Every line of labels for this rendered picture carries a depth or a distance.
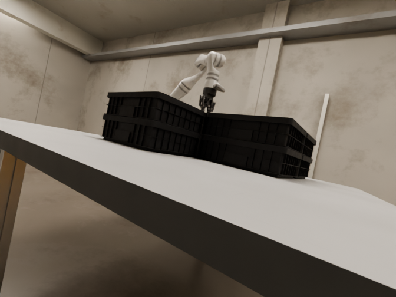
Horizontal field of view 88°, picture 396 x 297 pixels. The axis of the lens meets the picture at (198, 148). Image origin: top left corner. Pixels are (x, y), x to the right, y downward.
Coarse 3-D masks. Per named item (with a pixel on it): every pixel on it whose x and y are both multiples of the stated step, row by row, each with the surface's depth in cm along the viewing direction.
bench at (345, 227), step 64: (0, 128) 50; (0, 192) 61; (128, 192) 22; (192, 192) 24; (256, 192) 33; (320, 192) 56; (0, 256) 63; (256, 256) 15; (320, 256) 13; (384, 256) 15
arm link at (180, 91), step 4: (180, 84) 147; (176, 88) 149; (180, 88) 147; (184, 88) 147; (172, 92) 152; (176, 92) 149; (180, 92) 148; (184, 92) 149; (188, 92) 151; (172, 96) 151; (176, 96) 150; (180, 96) 150
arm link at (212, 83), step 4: (208, 80) 112; (212, 80) 111; (216, 80) 112; (204, 84) 113; (208, 84) 111; (212, 84) 111; (216, 84) 107; (216, 88) 111; (220, 88) 110; (224, 88) 113; (224, 92) 115
